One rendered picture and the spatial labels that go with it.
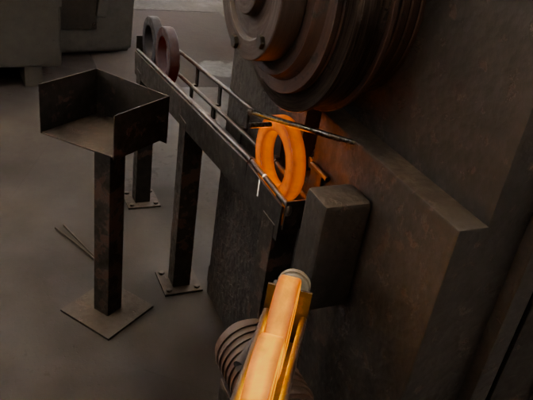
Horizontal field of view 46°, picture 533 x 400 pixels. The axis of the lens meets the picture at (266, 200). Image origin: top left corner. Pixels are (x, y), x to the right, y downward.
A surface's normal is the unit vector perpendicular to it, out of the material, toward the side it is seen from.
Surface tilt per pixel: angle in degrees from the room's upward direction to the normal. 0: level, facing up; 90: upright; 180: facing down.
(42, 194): 0
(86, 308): 0
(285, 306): 26
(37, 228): 0
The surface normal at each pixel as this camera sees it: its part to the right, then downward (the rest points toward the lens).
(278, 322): -0.05, -0.26
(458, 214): 0.14, -0.86
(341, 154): -0.91, 0.09
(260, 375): 0.04, -0.56
